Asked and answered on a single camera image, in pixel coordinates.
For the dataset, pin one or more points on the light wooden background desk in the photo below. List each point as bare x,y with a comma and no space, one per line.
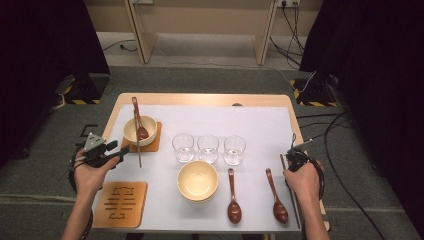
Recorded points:
144,46

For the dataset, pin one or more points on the clear drinking glass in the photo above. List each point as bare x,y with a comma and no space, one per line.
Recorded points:
234,150
183,147
207,147

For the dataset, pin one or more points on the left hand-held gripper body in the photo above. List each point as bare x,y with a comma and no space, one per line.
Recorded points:
94,142

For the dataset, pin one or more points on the black curtain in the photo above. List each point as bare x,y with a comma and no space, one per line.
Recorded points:
383,66
40,50

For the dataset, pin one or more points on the wooden coaster with cutouts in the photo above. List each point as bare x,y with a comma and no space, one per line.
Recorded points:
136,216
156,145

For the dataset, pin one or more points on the cream ceramic bowl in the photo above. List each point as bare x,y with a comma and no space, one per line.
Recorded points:
197,181
150,125
197,201

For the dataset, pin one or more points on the black yellow-striped stand base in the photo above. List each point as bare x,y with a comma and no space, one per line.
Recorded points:
316,91
86,90

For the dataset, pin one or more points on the reddish brown wooden spoon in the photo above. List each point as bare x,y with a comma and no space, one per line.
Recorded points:
234,210
142,133
280,211

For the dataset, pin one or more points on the person's right hand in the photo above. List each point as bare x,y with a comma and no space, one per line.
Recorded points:
303,185

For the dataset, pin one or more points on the person's left hand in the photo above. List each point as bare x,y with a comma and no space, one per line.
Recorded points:
91,178

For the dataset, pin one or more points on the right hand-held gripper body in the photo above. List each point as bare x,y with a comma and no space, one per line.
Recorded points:
296,160

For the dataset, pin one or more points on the pale grey floor device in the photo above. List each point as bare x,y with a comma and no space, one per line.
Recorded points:
65,85

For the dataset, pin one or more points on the white table mat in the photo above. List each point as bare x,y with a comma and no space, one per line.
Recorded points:
200,120

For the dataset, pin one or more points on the white wall power outlet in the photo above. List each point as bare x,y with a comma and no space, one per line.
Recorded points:
290,2

